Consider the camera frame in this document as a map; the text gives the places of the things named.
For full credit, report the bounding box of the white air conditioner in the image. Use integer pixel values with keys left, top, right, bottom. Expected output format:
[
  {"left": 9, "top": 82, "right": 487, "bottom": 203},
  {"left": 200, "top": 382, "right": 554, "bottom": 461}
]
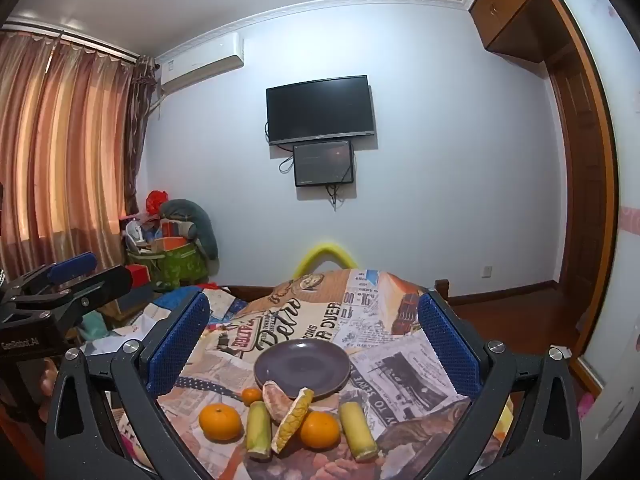
[{"left": 159, "top": 32, "right": 246, "bottom": 96}]

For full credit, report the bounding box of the peeled pomelo segment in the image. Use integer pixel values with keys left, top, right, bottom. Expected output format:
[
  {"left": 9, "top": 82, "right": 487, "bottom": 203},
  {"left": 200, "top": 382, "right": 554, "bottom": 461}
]
[{"left": 262, "top": 381, "right": 295, "bottom": 426}]

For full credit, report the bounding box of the dark purple plate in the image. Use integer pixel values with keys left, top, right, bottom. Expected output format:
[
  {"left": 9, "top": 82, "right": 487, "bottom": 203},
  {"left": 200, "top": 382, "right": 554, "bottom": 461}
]
[{"left": 253, "top": 338, "right": 352, "bottom": 401}]

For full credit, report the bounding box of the white glossy wardrobe panel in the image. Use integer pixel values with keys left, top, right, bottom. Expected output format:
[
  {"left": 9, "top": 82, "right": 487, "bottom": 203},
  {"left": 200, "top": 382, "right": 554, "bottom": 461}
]
[{"left": 557, "top": 0, "right": 640, "bottom": 461}]

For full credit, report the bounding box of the large orange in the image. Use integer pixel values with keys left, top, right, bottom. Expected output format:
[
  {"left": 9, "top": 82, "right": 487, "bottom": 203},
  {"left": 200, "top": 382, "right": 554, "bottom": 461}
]
[{"left": 199, "top": 403, "right": 242, "bottom": 442}]

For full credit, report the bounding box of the black wall television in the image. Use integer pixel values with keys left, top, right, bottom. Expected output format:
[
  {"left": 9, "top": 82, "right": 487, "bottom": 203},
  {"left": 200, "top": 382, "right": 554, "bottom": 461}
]
[{"left": 266, "top": 76, "right": 377, "bottom": 146}]

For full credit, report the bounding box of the newspaper print tablecloth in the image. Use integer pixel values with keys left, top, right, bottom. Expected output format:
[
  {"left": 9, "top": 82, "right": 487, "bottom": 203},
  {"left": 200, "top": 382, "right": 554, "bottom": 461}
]
[{"left": 80, "top": 267, "right": 516, "bottom": 480}]

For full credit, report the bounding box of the brown side curtain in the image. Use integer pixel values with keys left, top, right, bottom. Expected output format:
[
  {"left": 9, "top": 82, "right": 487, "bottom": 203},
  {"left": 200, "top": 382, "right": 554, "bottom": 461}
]
[{"left": 124, "top": 56, "right": 161, "bottom": 217}]

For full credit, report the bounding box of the orange striped curtain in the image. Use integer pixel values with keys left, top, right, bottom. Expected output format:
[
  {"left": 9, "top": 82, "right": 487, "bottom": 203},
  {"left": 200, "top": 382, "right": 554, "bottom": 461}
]
[{"left": 0, "top": 30, "right": 138, "bottom": 281}]

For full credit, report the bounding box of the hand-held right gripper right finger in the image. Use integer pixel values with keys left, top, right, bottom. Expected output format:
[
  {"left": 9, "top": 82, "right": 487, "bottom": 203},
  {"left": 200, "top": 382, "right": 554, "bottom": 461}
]
[{"left": 417, "top": 287, "right": 586, "bottom": 480}]

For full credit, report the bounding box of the red plastic bag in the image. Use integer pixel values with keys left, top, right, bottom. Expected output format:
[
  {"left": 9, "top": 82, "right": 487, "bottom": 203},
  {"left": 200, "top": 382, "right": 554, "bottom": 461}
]
[{"left": 146, "top": 190, "right": 170, "bottom": 216}]

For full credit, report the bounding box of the grey plush toy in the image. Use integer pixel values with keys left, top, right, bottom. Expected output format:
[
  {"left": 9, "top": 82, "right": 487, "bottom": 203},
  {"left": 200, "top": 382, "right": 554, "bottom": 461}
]
[{"left": 160, "top": 199, "right": 220, "bottom": 261}]

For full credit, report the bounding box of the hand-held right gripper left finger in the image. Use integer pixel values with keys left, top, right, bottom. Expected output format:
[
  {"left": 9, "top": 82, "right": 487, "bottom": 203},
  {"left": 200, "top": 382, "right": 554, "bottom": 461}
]
[{"left": 44, "top": 287, "right": 211, "bottom": 480}]

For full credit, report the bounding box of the wooden overhead cabinet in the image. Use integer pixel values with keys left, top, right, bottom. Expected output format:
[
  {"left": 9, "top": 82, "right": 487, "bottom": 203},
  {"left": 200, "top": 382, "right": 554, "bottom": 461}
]
[{"left": 469, "top": 0, "right": 573, "bottom": 63}]

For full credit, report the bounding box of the wooden door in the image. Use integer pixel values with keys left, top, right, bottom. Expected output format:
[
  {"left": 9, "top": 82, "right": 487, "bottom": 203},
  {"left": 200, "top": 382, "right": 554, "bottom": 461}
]
[{"left": 545, "top": 47, "right": 593, "bottom": 333}]

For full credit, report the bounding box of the small black wall monitor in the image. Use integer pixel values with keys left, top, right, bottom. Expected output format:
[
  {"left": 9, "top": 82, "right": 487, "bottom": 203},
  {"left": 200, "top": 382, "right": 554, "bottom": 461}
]
[{"left": 293, "top": 141, "right": 355, "bottom": 187}]

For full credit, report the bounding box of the green bag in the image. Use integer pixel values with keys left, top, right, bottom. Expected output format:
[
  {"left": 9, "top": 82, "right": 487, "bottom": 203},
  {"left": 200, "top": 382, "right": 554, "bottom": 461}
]
[{"left": 127, "top": 242, "right": 211, "bottom": 291}]

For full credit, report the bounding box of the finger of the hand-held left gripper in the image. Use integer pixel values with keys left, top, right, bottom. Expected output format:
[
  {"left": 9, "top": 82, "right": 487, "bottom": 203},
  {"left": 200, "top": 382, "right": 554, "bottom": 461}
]
[
  {"left": 15, "top": 264, "right": 134, "bottom": 334},
  {"left": 9, "top": 252, "right": 99, "bottom": 300}
]

